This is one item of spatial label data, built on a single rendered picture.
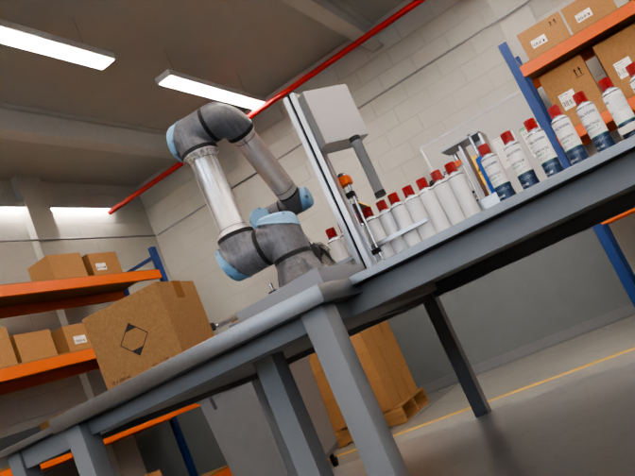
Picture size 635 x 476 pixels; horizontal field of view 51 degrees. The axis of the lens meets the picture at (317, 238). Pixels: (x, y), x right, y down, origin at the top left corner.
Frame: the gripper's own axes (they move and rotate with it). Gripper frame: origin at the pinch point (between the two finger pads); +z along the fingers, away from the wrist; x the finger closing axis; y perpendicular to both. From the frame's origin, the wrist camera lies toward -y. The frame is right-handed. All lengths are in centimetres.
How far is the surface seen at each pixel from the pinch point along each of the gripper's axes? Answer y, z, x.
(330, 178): -16.3, -12.9, -28.6
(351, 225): -16.3, 1.0, -20.7
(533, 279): 446, 16, 31
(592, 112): -2, 39, -84
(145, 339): -41, -28, 42
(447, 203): -1.9, 18.7, -40.8
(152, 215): 453, -403, 240
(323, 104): -14, -29, -46
